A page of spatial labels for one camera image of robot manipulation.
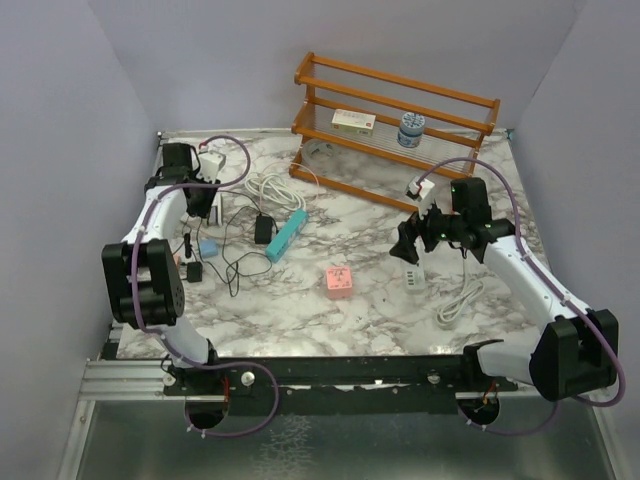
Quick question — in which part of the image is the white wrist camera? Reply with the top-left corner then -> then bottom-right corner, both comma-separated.
197,149 -> 226,183
405,175 -> 436,216

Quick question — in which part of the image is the aluminium rail frame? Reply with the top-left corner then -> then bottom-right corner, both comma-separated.
79,360 -> 164,401

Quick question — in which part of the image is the white cardboard box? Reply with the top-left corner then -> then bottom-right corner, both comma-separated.
331,109 -> 376,137

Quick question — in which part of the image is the pink cube socket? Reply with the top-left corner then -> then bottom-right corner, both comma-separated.
325,266 -> 353,300

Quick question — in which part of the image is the teal power strip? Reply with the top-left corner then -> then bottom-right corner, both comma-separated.
265,209 -> 309,263

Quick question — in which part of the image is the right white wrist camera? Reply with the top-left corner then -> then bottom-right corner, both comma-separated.
405,175 -> 436,216

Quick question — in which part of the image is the clear tape roll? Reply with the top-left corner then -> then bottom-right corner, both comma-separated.
301,139 -> 334,163

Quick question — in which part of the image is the blue lidded jar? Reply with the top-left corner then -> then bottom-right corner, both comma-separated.
397,112 -> 426,148

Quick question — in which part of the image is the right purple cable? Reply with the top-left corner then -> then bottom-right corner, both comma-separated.
407,157 -> 627,434

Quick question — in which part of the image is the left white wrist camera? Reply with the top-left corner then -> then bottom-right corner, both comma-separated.
197,149 -> 226,183

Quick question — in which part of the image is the white power strip cord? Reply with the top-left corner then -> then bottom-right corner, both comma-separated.
432,249 -> 486,330

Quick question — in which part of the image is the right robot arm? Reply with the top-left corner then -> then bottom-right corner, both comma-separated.
392,176 -> 626,405

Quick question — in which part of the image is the light blue charger plug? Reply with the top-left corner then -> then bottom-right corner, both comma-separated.
198,238 -> 219,259

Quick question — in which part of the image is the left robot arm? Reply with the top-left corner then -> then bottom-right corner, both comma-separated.
101,135 -> 423,395

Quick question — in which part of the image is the white power strip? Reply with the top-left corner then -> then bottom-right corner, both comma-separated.
404,252 -> 427,294

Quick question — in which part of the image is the white coiled power cord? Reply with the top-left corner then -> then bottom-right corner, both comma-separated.
243,172 -> 307,211

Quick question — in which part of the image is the black power adapter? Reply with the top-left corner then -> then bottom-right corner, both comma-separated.
254,213 -> 277,245

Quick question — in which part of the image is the grey white stapler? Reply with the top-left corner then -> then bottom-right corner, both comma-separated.
207,196 -> 224,227

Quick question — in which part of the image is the black thin cable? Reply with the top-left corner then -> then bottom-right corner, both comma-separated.
197,197 -> 279,296

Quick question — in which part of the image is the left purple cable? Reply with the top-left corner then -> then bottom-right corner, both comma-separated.
127,134 -> 281,440

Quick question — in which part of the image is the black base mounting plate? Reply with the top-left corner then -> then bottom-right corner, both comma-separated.
164,354 -> 516,418

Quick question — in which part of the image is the purple cable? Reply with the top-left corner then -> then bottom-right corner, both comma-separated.
127,134 -> 281,440
407,157 -> 627,434

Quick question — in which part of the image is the orange wooden shelf rack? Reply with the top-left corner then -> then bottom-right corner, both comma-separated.
288,51 -> 502,225

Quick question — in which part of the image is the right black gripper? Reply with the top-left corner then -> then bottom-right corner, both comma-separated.
390,193 -> 466,264

